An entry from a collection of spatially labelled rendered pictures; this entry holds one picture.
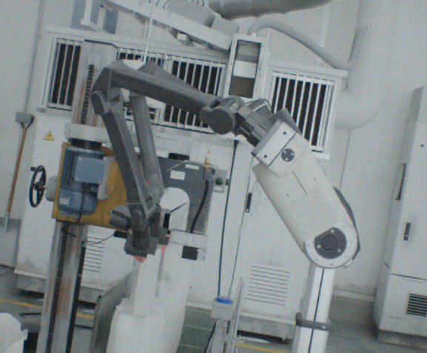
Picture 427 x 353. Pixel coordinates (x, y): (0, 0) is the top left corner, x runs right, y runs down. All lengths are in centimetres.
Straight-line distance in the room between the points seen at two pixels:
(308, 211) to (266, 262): 358
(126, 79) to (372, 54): 410
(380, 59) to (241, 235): 173
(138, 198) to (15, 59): 527
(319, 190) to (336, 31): 499
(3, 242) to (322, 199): 528
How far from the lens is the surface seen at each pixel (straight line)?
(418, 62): 720
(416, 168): 656
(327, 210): 227
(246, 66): 578
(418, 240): 659
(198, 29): 549
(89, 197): 294
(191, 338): 419
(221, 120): 207
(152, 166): 268
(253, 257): 581
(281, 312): 588
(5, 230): 723
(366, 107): 610
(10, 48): 754
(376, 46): 615
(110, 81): 222
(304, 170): 221
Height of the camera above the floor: 145
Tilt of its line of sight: 3 degrees down
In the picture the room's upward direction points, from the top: 9 degrees clockwise
